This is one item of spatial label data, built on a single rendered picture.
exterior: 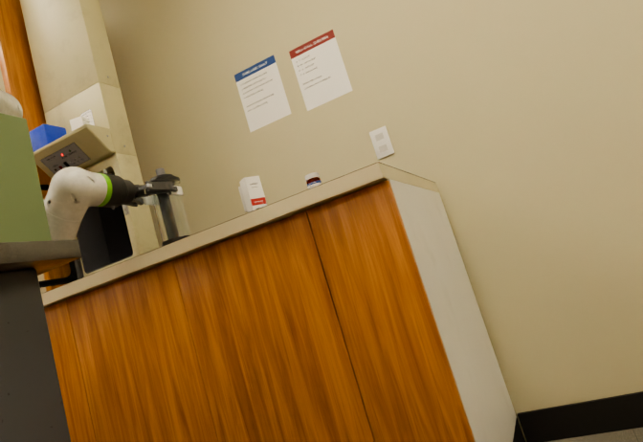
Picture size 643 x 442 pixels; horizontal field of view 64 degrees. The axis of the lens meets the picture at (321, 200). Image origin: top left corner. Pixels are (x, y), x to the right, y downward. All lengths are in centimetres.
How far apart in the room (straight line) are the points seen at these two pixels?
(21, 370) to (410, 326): 81
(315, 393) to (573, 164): 113
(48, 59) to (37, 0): 27
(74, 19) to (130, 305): 125
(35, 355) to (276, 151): 133
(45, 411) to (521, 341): 144
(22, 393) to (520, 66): 171
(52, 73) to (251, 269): 137
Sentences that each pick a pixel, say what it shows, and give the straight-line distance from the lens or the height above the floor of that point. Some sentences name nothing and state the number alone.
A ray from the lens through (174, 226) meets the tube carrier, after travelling 165.
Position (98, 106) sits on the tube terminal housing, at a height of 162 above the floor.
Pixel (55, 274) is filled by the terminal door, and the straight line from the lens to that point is 217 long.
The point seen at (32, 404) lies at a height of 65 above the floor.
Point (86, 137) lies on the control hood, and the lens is 209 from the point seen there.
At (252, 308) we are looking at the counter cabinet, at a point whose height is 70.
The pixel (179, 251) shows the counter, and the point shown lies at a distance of 150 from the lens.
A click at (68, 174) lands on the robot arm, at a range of 143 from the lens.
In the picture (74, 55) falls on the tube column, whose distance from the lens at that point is 236.
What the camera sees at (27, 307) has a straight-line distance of 116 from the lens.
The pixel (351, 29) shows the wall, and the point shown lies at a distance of 216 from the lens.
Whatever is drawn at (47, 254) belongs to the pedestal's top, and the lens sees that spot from 114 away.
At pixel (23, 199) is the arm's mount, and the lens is 123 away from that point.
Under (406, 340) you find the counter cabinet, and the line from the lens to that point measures 126.
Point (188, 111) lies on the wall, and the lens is 246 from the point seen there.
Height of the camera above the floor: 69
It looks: 9 degrees up
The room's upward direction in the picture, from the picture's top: 17 degrees counter-clockwise
